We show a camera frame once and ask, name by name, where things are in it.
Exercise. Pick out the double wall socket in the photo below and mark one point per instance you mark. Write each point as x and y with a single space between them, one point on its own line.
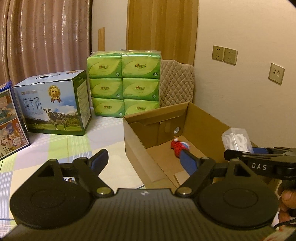
225 55

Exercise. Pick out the beige quilted cushion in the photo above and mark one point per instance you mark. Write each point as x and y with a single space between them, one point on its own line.
177 81

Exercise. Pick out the clear plastic packet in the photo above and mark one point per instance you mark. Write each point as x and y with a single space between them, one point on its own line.
237 139

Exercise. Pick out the checkered bed sheet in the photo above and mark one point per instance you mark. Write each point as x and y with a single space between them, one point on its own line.
102 133

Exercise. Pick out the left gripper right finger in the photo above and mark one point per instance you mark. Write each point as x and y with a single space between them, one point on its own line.
199 170

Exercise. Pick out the single wall outlet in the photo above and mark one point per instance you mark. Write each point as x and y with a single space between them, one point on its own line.
276 73

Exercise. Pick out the pink curtain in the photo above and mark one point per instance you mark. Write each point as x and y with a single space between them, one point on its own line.
41 37

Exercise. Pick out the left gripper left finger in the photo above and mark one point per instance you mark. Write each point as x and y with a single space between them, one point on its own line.
88 170

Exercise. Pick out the person right hand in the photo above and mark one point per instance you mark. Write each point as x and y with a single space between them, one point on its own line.
287 201

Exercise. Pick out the cow picture milk box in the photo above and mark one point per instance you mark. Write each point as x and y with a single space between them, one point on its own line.
55 103

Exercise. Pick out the green tissue pack bundle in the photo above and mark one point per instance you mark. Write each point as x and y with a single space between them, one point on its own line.
124 82

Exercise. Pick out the wooden door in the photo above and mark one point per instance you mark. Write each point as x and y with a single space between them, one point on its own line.
166 26

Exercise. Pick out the Doraemon toy figure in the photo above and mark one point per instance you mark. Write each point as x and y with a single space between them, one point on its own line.
177 145

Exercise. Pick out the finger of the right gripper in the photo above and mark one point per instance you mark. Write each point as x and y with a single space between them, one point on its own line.
274 150
233 154

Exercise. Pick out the blue milk carton box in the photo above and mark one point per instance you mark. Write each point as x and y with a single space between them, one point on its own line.
13 132

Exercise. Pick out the brown cardboard box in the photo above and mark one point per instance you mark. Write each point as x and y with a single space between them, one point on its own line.
154 140

